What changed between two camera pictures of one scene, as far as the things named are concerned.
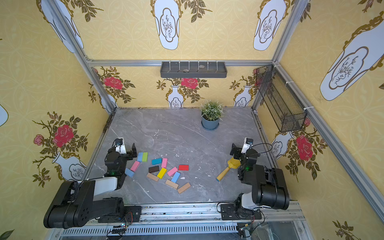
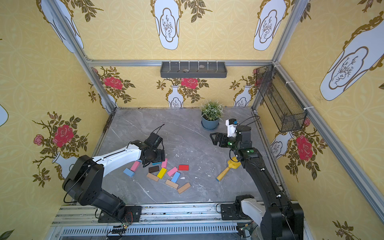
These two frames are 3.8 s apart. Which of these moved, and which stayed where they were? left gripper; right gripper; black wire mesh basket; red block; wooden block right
Moved: right gripper; left gripper
Stayed: red block; wooden block right; black wire mesh basket
